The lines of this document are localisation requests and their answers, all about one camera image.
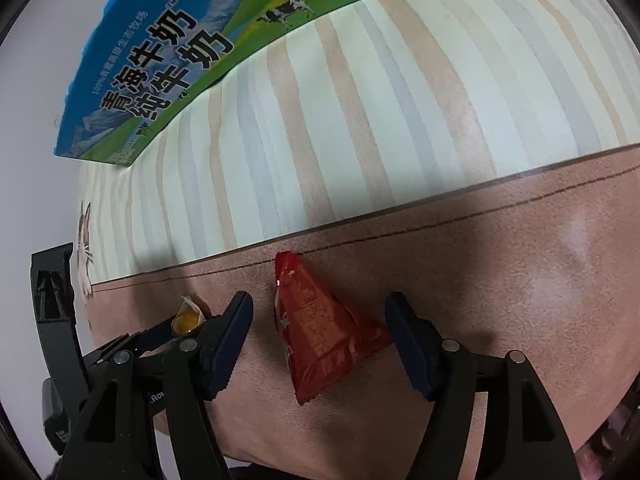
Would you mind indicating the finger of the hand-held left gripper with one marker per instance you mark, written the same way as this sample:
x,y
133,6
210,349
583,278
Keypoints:
x,y
145,337
55,310

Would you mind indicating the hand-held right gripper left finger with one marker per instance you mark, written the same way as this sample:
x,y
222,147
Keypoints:
x,y
227,345

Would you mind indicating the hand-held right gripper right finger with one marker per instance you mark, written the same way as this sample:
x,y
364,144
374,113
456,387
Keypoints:
x,y
412,345

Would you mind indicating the yellow jelly cup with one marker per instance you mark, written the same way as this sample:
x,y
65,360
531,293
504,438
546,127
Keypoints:
x,y
186,321

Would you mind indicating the red snack packet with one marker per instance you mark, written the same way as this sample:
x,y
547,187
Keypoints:
x,y
325,330

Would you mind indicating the pink brown mat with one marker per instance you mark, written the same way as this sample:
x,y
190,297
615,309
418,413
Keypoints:
x,y
500,270

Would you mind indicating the pink cloth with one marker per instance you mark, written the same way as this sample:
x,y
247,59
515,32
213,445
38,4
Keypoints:
x,y
607,440

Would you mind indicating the striped cat print blanket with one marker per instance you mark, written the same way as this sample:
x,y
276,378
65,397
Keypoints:
x,y
400,110

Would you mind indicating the blue green milk carton box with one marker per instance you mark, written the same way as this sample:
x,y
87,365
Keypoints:
x,y
190,45

